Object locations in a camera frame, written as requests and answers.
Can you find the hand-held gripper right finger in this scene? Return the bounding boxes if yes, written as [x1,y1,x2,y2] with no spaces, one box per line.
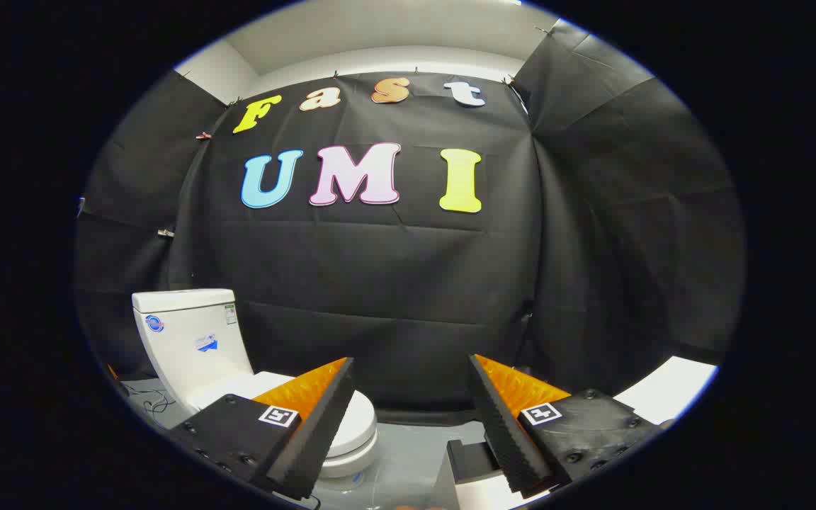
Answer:
[467,353,664,498]

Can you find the white toilet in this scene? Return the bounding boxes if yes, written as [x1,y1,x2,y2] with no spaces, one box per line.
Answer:
[132,288,379,491]

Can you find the white box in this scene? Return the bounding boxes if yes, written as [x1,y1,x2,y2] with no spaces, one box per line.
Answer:
[436,457,543,510]

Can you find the white board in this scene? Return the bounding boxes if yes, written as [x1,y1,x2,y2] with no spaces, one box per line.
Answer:
[613,356,720,426]

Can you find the black block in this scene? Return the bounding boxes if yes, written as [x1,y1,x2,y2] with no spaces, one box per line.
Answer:
[447,439,502,487]

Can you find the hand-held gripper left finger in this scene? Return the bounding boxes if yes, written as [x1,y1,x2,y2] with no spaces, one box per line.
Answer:
[167,356,356,501]

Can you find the black backdrop cloth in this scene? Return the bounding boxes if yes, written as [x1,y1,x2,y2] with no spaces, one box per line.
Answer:
[74,20,745,426]

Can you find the thin dark floor cables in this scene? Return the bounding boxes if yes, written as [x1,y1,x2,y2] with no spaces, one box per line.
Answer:
[121,382,176,430]

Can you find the white toilet lid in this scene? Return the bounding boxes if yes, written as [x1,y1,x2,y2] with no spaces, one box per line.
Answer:
[187,371,378,460]

